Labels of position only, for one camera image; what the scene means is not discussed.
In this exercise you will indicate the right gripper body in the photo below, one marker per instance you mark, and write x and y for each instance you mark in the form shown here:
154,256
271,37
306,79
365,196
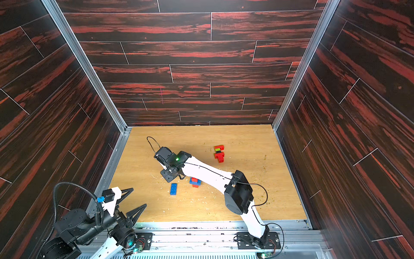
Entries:
171,173

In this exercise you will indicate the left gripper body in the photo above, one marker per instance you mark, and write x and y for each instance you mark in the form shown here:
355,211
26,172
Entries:
120,219

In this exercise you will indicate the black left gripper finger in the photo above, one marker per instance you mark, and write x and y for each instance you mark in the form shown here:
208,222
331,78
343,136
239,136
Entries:
125,193
134,214

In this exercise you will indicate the long blue lego brick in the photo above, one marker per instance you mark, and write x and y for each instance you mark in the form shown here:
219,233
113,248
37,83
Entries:
197,183
173,189

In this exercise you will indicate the long red lego brick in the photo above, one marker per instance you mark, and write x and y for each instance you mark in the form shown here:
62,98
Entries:
219,148
219,156

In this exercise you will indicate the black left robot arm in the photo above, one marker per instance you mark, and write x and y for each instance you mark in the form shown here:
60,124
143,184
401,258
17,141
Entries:
77,229

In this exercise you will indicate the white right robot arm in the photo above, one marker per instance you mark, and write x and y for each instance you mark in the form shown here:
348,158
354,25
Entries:
237,191

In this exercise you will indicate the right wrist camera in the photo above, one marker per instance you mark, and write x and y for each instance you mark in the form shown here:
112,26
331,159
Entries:
165,157

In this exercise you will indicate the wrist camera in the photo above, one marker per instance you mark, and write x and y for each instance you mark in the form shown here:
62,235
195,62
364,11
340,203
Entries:
110,198
165,157

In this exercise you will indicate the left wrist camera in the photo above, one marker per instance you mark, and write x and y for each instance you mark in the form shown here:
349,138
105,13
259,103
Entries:
110,198

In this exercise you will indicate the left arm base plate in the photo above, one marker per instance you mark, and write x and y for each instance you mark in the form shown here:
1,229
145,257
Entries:
143,242

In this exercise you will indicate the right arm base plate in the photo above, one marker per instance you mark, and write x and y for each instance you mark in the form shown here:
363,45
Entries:
245,240

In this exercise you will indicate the aluminium front rail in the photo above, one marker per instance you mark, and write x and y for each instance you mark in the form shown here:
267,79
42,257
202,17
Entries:
215,240

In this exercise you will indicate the aluminium corner post left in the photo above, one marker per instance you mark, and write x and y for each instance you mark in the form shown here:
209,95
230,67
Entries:
63,26

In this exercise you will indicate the aluminium corner post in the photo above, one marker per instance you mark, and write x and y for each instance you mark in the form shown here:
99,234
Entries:
314,42
63,26

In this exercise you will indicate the aluminium corner post right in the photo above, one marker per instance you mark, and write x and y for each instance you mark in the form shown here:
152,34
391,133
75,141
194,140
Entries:
314,42

